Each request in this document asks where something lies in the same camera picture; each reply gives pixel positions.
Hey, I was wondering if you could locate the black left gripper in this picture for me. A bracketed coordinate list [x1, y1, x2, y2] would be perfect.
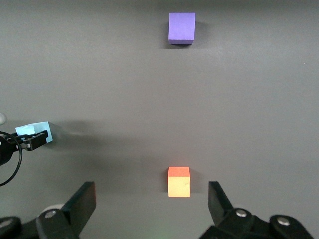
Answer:
[0, 130, 49, 168]

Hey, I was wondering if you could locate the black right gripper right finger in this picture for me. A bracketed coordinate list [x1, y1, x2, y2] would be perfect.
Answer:
[199, 181, 270, 239]

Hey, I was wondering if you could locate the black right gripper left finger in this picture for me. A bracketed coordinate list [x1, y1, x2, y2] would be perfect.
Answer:
[36, 181, 97, 239]

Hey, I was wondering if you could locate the light blue block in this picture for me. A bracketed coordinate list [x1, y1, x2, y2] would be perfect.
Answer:
[15, 121, 54, 144]

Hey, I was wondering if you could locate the orange block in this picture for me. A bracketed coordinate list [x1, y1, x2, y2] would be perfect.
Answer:
[167, 166, 191, 198]

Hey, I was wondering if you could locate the purple block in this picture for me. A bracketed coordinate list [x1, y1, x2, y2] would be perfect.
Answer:
[168, 12, 196, 46]

